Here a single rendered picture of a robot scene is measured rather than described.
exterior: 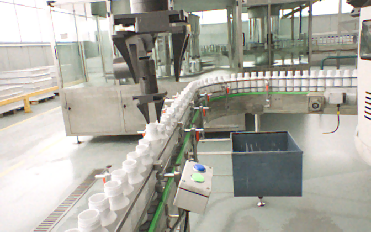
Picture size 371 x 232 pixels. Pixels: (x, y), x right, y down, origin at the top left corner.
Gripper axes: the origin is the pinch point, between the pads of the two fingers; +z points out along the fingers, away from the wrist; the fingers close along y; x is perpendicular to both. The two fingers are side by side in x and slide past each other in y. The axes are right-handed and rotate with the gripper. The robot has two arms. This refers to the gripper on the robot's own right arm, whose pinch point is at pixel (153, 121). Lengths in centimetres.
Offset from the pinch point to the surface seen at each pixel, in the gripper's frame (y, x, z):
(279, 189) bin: -44, -39, 46
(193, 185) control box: -14.4, 25.3, 10.8
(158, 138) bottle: -1.1, 1.3, 5.5
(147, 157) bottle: 0.0, 12.4, 7.5
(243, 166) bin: -29, -39, 34
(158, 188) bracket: -2.2, 12.8, 17.2
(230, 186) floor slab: -19, -193, 121
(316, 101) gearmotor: -91, -143, 30
